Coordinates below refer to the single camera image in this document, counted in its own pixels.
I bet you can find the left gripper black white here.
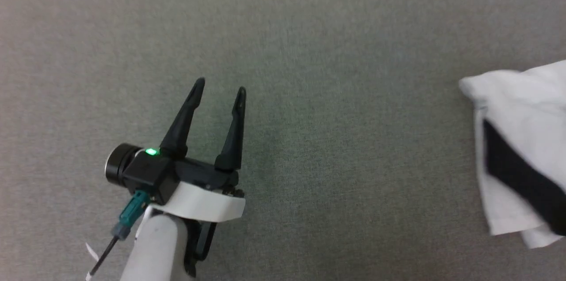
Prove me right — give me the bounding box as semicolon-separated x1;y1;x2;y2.
105;77;247;223

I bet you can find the black and white garment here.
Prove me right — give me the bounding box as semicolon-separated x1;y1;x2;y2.
459;59;566;250

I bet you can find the left black cable teal plug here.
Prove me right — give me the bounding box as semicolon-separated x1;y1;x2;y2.
85;190;152;281

